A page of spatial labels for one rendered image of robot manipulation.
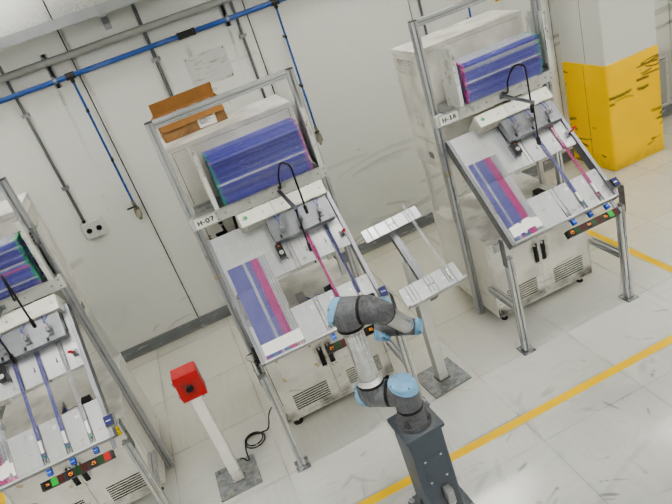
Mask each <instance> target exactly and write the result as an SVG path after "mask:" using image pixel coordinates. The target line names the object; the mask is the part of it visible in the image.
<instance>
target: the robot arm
mask: <svg viewBox="0 0 672 504"><path fill-rule="evenodd" d="M327 321H328V324H329V325H330V326H331V327H336V328H337V331H338V333H339V334H340V335H343V337H344V339H345V342H346V345H347V348H348V351H349V353H350V356H351V359H352V362H353V365H354V368H355V370H356V373H357V376H358V378H357V380H356V382H355V385H354V391H355V398H356V400H357V402H358V403H359V404H360V405H361V406H363V407H396V410H397V415H396V423H397V426H398V428H399V430H400V431H401V432H403V433H405V434H418V433H421V432H423V431H425V430H426V429H427V428H428V427H429V426H430V424H431V422H432V416H431V413H430V411H429V409H428V408H427V407H426V406H425V404H424V403H423V401H422V398H421V394H420V391H419V386H418V384H417V382H416V380H415V378H414V377H413V376H412V375H410V374H408V373H404V372H400V373H396V374H395V375H394V374H393V375H392V376H390V377H389V379H384V377H383V374H382V373H381V372H380V371H378V370H377V368H376V365H375V362H374V359H373V356H372V353H371V350H370V347H369V344H368V341H367V338H366V335H365V332H364V329H363V328H364V327H365V325H369V324H374V338H375V340H377V341H381V342H387V341H390V340H391V336H404V335H420V334H422V332H423V321H422V319H421V318H415V317H414V318H411V317H409V316H407V315H406V314H404V313H402V312H401V311H399V310H397V309H396V308H395V307H394V305H393V304H392V301H391V300H390V299H389V298H388V297H386V296H382V297H377V296H375V294H374V293H371V294H368V295H357V296H344V297H342V296H340V297H335V298H332V299H331V300H330V302H329V304H328V308H327Z"/></svg>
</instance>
